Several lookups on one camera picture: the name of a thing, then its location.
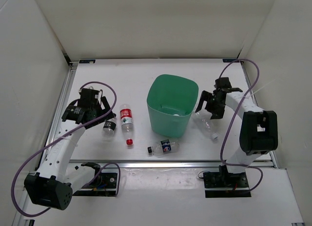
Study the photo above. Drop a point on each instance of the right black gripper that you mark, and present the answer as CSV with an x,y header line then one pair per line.
x,y
217,113

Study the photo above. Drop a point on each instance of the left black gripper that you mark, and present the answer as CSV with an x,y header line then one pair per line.
x,y
106,104

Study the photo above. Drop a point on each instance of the clear unlabelled plastic bottle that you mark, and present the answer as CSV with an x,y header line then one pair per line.
x,y
203,121

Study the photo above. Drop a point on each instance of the small black label bottle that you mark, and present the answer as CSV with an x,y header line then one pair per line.
x,y
109,129

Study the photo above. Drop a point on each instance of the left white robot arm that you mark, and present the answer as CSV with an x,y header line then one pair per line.
x,y
51,185

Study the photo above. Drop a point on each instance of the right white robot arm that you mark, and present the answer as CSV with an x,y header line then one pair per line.
x,y
258,133

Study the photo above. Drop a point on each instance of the green plastic bin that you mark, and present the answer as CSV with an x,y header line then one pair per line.
x,y
172,91

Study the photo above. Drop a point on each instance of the red label water bottle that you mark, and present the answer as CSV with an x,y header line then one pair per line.
x,y
127,124

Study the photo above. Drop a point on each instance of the right blue corner label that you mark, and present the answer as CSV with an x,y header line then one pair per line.
x,y
229,60

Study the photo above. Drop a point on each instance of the blue corner label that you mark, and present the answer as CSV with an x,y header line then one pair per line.
x,y
229,60
87,61

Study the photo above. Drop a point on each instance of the left blue corner label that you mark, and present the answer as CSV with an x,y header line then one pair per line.
x,y
87,61

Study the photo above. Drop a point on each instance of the pepsi label clear bottle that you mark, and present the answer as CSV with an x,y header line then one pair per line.
x,y
164,147

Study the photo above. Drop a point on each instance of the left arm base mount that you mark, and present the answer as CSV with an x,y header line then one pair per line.
x,y
106,186

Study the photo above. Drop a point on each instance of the aluminium table edge rail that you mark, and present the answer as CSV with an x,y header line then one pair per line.
x,y
197,164

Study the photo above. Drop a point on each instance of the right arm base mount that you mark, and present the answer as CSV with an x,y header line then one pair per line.
x,y
224,185

